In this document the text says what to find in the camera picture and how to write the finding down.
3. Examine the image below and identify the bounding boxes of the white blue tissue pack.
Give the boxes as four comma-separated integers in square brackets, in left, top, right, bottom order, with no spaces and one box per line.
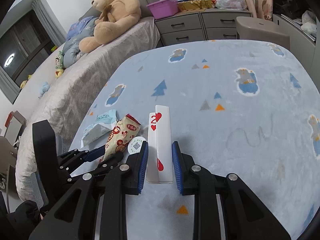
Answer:
[80,109,118,148]

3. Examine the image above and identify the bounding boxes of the red patterned snack wrapper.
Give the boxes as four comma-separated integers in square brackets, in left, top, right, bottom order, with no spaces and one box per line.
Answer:
[103,114,141,160]

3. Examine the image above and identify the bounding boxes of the white playing card box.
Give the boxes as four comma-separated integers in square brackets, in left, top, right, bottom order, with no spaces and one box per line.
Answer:
[146,105,174,184]

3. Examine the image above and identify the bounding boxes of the bed with grey sheet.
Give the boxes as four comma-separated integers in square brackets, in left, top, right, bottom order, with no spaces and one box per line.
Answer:
[15,17,160,201]

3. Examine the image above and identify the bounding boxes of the small blue plush toy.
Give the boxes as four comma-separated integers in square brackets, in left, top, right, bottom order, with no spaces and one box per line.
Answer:
[39,82,50,98]

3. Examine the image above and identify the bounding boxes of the round white QR sticker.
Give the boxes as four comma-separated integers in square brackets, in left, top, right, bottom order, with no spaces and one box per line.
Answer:
[127,137,146,154]

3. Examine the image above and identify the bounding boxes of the light blue patterned blanket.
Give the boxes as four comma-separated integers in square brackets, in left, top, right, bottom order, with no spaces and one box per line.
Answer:
[71,40,319,239]

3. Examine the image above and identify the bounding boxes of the small green plush doll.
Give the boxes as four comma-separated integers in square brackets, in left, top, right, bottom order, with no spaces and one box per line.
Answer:
[55,51,64,78]

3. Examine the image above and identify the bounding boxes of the folded light blue quilt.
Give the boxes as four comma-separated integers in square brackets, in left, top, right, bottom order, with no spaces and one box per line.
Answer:
[61,16,98,68]

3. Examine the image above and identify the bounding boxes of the large tan teddy bear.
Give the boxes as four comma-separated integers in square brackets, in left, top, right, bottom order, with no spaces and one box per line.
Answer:
[79,0,142,53]

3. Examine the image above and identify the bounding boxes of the grey plastic stool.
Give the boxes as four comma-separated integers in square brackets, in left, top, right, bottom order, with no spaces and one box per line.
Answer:
[236,16,290,50]

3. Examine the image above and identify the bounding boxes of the purple plastic bin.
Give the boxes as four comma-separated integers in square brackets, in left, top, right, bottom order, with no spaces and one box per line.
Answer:
[146,0,179,20]

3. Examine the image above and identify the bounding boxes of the grey drawer nightstand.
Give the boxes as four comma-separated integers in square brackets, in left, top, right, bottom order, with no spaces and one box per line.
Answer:
[155,9,252,46]

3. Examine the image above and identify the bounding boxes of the pink floral gift bags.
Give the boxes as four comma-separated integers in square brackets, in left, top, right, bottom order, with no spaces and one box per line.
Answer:
[245,0,273,21]

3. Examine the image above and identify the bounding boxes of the gold gift boxes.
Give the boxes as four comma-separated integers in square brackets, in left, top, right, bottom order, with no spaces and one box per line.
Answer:
[177,0,215,11]

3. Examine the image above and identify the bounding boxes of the clear plastic bag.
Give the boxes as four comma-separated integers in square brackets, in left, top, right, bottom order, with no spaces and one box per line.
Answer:
[215,0,247,10]

